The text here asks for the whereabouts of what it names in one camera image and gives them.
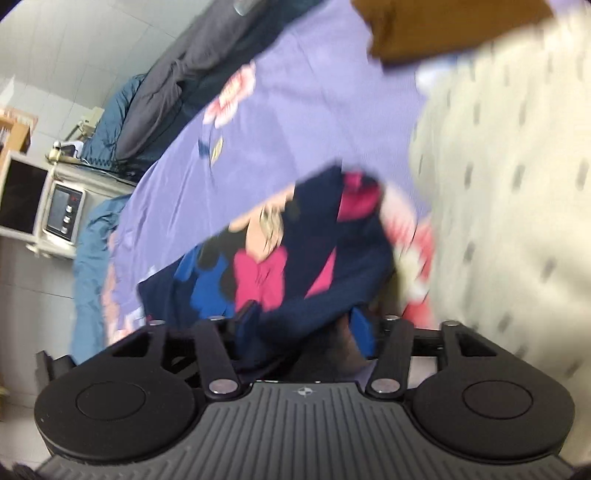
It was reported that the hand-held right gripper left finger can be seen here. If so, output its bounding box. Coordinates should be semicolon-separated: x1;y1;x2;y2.
111;300;259;400

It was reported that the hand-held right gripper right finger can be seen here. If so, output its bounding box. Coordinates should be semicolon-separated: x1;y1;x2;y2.
348;307;492;400

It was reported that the navy cartoon print garment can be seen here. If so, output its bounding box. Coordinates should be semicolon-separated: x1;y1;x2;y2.
137;165;399;385

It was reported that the blue bed cover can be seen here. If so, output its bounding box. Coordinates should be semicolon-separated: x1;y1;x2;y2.
69;194;136;366

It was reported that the cream dotted cloth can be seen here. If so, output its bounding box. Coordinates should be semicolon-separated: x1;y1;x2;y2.
397;9;591;467

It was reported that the purple printed bedsheet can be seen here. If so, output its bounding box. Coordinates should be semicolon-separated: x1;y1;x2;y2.
104;0;432;344

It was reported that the white microwave oven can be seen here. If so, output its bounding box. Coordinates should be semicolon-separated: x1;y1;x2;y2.
0;150;87;258

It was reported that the dark grey blanket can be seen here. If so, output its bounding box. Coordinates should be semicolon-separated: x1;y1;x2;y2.
115;0;296;160

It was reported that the wooden shelf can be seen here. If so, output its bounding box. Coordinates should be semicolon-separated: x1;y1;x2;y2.
0;106;38;155

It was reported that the brown cloth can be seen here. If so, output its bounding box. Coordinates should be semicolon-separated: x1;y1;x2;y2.
351;0;555;65

